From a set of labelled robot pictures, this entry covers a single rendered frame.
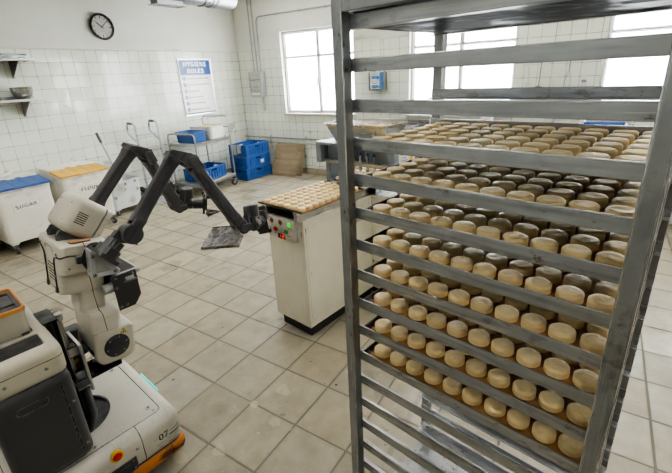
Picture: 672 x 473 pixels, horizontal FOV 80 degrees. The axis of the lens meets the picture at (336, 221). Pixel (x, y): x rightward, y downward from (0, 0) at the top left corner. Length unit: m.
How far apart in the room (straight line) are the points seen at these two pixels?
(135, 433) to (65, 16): 5.26
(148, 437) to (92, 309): 0.60
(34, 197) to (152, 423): 3.73
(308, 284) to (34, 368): 1.46
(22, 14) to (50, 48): 0.40
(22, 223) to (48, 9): 2.56
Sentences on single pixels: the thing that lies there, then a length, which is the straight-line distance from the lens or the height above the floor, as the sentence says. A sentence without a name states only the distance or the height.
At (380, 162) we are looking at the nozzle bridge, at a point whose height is 1.06.
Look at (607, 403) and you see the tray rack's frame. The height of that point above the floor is 1.09.
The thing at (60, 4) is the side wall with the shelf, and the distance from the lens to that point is 6.41.
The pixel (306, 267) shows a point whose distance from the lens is 2.54.
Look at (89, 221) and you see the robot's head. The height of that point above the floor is 1.16.
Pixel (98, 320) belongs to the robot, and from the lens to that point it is 1.99.
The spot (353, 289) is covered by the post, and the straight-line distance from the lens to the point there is 1.13.
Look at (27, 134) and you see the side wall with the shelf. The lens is 6.07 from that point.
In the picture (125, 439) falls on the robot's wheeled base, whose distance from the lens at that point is 2.10.
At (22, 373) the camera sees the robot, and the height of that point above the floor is 0.76.
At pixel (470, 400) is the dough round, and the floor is 0.88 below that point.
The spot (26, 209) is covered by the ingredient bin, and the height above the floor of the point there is 0.46.
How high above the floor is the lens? 1.67
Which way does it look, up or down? 20 degrees down
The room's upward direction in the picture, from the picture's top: 3 degrees counter-clockwise
